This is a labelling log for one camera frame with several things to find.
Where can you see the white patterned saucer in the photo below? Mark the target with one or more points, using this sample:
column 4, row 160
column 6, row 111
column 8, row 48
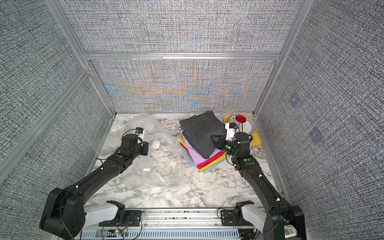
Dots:
column 249, row 127

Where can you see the yellow plastic tray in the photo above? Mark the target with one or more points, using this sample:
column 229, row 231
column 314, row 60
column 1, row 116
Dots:
column 256, row 141

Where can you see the aluminium front rail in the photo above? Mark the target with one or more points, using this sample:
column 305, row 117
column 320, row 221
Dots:
column 173, row 217

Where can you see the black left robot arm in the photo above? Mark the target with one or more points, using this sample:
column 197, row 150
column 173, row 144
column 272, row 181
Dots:
column 64, row 213

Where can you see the purple garment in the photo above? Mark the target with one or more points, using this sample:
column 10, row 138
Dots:
column 198, row 153

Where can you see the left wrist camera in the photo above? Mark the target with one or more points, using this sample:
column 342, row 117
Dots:
column 140, row 135

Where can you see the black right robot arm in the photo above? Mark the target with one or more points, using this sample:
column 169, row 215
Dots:
column 278, row 212

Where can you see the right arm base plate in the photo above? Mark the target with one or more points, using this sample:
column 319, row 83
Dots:
column 229, row 218

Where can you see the white vacuum bag valve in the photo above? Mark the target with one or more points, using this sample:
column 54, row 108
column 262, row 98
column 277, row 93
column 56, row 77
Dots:
column 155, row 144

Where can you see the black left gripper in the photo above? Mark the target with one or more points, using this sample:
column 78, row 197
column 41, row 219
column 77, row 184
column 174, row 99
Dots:
column 145, row 145

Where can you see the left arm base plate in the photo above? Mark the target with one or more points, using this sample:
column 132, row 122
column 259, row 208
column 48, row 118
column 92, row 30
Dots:
column 130, row 218

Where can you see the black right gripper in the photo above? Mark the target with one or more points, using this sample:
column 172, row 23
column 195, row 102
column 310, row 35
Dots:
column 221, row 143

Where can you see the red striped waistband shorts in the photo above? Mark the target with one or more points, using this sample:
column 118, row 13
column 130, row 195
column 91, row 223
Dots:
column 208, row 163

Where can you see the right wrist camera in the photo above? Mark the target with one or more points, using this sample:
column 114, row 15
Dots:
column 231, row 131

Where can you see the clear plastic vacuum bag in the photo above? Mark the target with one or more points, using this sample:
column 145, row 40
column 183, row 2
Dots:
column 161, row 168

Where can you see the black garment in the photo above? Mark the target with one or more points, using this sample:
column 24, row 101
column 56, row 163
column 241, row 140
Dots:
column 198, row 130

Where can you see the white cup red inside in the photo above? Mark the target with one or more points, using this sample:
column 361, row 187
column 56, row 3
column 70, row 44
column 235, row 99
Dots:
column 241, row 119

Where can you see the light blue trousers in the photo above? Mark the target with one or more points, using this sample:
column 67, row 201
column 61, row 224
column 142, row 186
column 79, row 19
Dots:
column 190, row 161

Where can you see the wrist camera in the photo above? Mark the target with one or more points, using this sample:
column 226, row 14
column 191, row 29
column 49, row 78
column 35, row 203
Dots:
column 231, row 131
column 140, row 135

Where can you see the yellow garment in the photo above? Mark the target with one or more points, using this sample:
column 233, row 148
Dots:
column 198, row 161

